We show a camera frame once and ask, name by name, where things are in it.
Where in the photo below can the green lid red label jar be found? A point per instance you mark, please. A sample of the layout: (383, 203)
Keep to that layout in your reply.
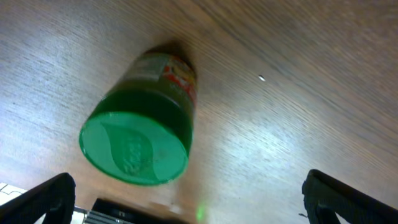
(141, 131)

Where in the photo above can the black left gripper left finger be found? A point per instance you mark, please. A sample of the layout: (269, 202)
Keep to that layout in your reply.
(53, 199)

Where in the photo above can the black device at table edge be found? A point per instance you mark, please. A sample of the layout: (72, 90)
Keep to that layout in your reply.
(108, 212)

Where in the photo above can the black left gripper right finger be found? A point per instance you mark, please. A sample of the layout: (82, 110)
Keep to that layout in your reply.
(326, 199)

